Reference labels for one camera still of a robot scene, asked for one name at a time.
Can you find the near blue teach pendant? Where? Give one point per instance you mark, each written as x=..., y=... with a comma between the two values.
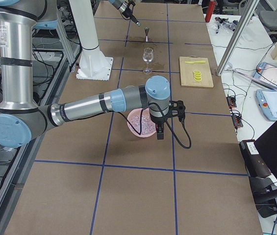
x=267, y=101

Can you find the yellow plastic knife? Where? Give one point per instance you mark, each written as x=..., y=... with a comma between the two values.
x=195, y=62

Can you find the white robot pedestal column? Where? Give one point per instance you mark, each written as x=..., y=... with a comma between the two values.
x=93, y=63

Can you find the pink bowl of ice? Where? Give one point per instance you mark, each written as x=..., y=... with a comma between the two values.
x=140, y=123

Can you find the clear wine glass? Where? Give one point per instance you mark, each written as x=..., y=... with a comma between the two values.
x=148, y=58

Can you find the grey office chair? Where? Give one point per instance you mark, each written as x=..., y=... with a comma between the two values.
x=273, y=19

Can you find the yellow lemon slices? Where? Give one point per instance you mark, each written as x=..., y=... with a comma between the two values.
x=197, y=75

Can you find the bamboo cutting board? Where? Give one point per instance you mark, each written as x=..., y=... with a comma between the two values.
x=186, y=72

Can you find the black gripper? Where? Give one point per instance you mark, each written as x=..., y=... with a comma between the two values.
x=129, y=14
x=158, y=121

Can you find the aluminium frame post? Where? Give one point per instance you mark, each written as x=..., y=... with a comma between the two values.
x=243, y=22

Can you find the far blue teach pendant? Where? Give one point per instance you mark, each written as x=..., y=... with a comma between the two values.
x=267, y=73

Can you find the steel jigger cup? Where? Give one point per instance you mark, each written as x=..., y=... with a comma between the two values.
x=146, y=33

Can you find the blue teach pendant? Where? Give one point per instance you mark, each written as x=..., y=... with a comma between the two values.
x=267, y=73
x=267, y=101

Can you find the black box device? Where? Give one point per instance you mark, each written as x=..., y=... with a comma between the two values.
x=255, y=164

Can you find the clear plastic bag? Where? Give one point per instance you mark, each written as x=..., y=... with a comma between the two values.
x=224, y=24

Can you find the red thermos bottle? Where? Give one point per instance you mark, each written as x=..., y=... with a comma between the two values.
x=210, y=10

